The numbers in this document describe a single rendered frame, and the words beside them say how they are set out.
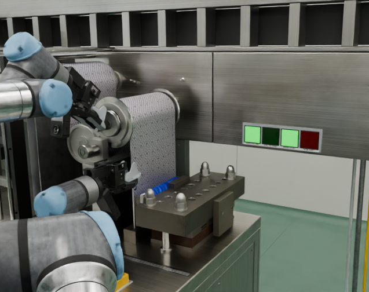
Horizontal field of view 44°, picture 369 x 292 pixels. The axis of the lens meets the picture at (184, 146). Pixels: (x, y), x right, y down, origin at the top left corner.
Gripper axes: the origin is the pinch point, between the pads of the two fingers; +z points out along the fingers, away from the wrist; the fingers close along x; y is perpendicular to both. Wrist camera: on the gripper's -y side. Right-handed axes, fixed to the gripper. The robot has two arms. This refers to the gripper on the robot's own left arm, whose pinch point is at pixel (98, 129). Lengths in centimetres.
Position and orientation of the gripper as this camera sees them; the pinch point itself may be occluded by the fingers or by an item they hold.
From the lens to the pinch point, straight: 129.9
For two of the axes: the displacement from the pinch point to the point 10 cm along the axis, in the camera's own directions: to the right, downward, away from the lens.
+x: -8.6, -1.1, 4.9
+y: 3.1, -8.8, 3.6
